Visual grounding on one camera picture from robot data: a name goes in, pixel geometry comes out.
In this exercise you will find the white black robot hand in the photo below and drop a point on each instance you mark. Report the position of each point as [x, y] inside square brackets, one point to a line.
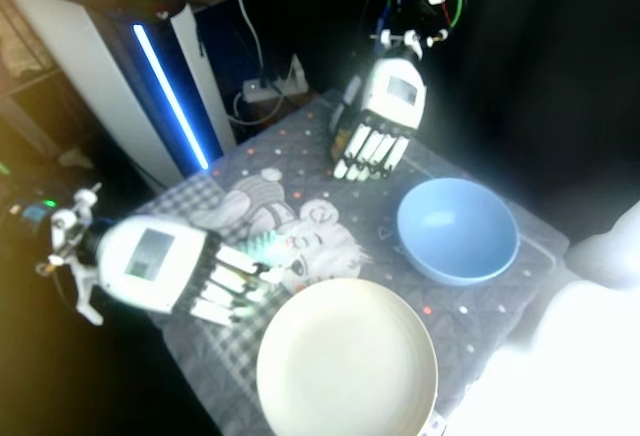
[395, 88]
[150, 261]

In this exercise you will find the grey quilt with bear print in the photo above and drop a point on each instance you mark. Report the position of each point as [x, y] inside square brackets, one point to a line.
[350, 196]

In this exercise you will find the white round plate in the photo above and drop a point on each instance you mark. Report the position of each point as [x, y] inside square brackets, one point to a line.
[345, 361]

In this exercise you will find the white power strip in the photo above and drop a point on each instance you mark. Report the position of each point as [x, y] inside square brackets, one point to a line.
[257, 90]

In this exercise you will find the blue bowl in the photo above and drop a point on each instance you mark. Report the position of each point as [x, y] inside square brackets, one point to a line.
[457, 236]

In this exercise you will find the toy ice cream cone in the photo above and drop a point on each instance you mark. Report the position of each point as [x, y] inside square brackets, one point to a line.
[261, 245]

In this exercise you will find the white tower with blue light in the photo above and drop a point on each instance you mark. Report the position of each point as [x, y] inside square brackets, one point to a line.
[90, 66]

